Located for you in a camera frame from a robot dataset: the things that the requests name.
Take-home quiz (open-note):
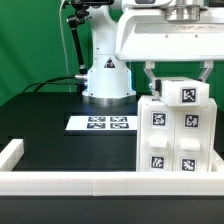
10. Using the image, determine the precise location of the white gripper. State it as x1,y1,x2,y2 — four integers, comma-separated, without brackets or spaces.
115,0,224,97

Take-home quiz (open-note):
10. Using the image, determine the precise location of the white cabinet top block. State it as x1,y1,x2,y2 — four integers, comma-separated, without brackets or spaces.
155,77,209,106

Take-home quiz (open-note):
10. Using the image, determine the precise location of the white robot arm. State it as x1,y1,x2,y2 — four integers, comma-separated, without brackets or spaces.
83,0,224,102

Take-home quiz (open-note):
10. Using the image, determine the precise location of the white cabinet body box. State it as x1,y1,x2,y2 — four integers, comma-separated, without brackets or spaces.
136,96,217,172

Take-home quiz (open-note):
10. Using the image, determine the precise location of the white u-shaped boundary frame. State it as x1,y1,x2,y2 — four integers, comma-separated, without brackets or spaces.
0,139,224,196

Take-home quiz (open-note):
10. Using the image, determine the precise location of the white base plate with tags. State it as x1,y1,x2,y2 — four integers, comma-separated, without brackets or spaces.
66,116,137,131

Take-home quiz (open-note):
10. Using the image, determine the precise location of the black cable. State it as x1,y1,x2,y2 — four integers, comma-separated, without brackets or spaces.
22,75,88,94

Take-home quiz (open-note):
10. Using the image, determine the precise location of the white cable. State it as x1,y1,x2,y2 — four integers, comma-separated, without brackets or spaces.
58,0,73,94

